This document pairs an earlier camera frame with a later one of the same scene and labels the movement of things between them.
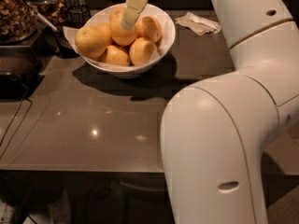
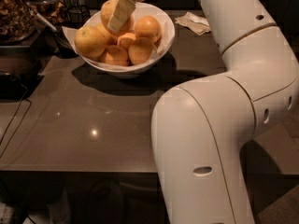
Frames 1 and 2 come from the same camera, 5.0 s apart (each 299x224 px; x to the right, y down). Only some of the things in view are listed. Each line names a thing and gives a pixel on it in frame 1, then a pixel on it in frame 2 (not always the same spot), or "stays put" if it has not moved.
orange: x=121 y=35 -> x=106 y=11
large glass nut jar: x=18 y=19 stays put
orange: x=115 y=55 stays put
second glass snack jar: x=49 y=1 stays put
